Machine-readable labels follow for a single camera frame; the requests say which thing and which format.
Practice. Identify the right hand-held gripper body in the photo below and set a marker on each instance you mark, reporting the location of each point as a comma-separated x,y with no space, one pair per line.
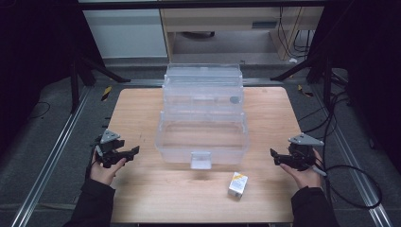
301,156

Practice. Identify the person's left hand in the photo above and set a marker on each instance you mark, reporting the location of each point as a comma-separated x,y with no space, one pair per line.
102,175

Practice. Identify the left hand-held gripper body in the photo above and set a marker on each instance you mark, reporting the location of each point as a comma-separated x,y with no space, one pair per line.
108,148

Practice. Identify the small white yellow carton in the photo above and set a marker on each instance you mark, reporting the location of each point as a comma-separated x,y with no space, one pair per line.
237,186

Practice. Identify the aluminium cross rail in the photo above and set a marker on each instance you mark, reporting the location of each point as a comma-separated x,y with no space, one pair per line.
142,82

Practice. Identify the black metal stand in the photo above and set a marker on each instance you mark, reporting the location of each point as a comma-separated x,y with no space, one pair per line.
74,88
327,78

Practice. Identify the person's right hand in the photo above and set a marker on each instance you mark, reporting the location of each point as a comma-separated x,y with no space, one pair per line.
307,179

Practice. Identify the white cabinet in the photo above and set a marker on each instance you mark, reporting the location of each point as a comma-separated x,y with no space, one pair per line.
126,34

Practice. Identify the clear plastic storage box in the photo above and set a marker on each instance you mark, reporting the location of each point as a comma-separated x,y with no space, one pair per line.
201,142

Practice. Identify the aluminium floor rail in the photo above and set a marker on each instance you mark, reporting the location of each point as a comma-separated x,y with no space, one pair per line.
353,157
50,160

